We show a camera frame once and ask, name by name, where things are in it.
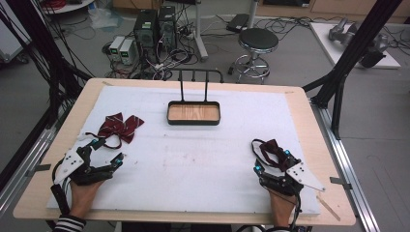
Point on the person's left hand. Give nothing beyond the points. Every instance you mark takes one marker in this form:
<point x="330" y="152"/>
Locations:
<point x="82" y="198"/>

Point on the black flat box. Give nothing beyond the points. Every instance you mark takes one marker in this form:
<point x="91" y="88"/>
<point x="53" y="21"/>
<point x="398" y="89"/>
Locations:
<point x="237" y="22"/>

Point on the grey desk leg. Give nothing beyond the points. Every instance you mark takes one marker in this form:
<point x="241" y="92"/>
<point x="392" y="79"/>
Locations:
<point x="253" y="13"/>
<point x="200" y="35"/>

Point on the white floor board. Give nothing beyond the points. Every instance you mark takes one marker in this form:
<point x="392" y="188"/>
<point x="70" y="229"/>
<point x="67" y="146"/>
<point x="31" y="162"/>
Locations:
<point x="325" y="42"/>

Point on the clear plastic bag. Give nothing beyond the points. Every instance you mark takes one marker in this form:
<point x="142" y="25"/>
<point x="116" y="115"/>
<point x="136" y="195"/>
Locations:
<point x="104" y="17"/>

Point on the grey robot part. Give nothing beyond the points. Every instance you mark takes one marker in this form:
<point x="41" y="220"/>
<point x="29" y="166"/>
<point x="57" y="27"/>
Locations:
<point x="341" y="32"/>

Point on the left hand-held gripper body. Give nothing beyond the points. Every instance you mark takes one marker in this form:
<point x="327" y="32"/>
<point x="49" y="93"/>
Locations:
<point x="69" y="164"/>

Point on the striped red bow tie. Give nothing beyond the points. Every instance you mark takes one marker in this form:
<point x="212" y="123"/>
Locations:
<point x="117" y="126"/>

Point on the person's right hand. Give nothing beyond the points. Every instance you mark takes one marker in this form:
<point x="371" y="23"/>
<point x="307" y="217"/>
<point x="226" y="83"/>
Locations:
<point x="283" y="208"/>

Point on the black round stool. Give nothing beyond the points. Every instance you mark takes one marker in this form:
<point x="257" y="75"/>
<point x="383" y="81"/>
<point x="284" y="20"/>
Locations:
<point x="257" y="40"/>

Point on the black computer tower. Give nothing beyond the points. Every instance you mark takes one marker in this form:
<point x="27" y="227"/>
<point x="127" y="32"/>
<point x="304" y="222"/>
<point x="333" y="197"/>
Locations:
<point x="146" y="34"/>
<point x="167" y="29"/>

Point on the black metal frame post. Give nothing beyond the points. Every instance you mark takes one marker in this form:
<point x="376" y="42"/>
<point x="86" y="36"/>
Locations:
<point x="354" y="48"/>
<point x="45" y="48"/>

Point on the aluminium rail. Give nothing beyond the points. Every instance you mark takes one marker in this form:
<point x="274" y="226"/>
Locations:
<point x="348" y="167"/>
<point x="22" y="170"/>

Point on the black table clip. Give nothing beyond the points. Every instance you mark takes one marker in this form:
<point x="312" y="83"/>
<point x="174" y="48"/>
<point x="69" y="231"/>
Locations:
<point x="40" y="168"/>
<point x="340" y="182"/>

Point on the white foam mat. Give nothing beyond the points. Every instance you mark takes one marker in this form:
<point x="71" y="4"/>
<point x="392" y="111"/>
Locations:
<point x="193" y="161"/>

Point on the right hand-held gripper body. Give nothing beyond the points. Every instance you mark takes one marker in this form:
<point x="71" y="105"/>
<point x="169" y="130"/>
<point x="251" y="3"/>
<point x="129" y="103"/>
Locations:
<point x="303" y="175"/>

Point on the black rack with wooden tray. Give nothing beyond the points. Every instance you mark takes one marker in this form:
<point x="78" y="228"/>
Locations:
<point x="193" y="112"/>

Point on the grey bench power supply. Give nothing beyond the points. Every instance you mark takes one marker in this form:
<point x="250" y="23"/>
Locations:
<point x="126" y="51"/>
<point x="116" y="47"/>

